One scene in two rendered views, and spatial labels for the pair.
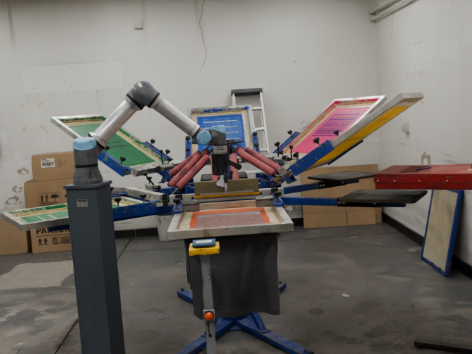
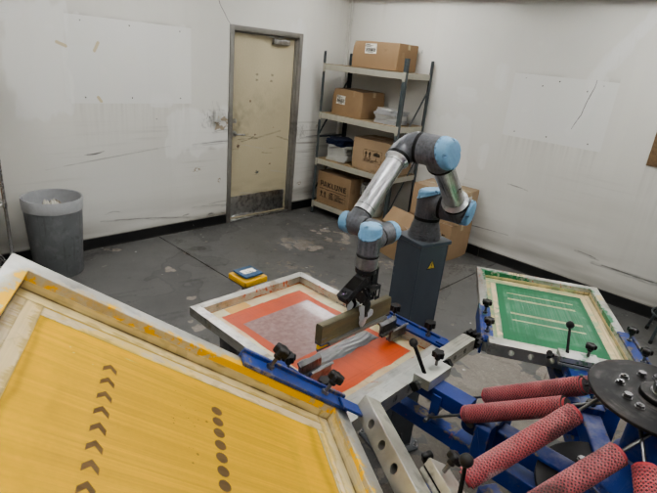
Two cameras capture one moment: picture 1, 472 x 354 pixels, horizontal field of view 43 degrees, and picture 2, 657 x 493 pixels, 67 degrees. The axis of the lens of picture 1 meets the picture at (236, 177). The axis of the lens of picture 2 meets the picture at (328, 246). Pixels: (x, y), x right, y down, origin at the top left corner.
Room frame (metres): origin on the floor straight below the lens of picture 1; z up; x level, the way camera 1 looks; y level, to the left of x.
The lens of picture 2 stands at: (4.23, -1.12, 1.94)
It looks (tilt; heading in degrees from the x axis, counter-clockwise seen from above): 21 degrees down; 134
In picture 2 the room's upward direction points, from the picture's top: 6 degrees clockwise
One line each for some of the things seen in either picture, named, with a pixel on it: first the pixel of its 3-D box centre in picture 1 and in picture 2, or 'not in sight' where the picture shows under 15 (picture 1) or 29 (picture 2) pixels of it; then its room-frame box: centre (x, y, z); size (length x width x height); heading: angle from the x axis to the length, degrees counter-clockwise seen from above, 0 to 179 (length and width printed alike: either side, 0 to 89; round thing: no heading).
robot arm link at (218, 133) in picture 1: (218, 135); (370, 240); (3.28, 0.08, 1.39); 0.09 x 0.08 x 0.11; 98
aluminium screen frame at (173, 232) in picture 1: (228, 215); (314, 330); (3.10, 0.05, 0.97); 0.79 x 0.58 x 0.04; 1
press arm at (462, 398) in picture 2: not in sight; (445, 394); (3.66, 0.07, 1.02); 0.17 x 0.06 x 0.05; 1
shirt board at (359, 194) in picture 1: (316, 199); not in sight; (3.83, -0.51, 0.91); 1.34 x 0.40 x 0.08; 61
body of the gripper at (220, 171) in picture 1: (220, 164); (365, 283); (3.28, 0.08, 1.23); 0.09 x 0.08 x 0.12; 91
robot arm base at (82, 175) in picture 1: (87, 173); (425, 226); (3.05, 0.76, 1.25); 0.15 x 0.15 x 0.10
